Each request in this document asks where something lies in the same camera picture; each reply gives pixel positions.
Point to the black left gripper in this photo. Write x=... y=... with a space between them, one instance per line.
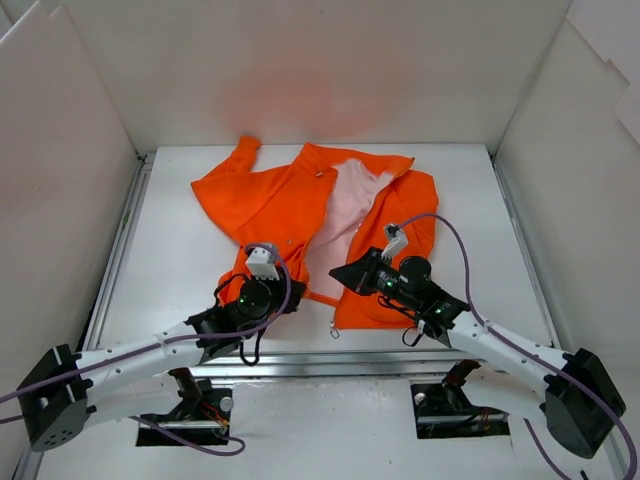
x=296 y=291

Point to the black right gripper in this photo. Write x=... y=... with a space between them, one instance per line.
x=367 y=273

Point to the orange jacket with pink lining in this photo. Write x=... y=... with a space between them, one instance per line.
x=323 y=210

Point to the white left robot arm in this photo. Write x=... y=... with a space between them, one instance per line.
x=67 y=392

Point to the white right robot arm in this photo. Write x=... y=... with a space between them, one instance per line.
x=572 y=393

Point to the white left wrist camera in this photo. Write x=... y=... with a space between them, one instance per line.
x=261 y=261

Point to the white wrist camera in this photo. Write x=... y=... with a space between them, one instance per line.
x=261 y=261
x=396 y=241

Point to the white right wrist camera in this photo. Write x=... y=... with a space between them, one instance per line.
x=396 y=241

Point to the aluminium table frame rail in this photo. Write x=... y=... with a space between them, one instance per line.
x=168 y=257

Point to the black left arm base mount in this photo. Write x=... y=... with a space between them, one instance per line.
x=202 y=414

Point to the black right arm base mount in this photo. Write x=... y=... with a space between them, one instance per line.
x=443 y=411

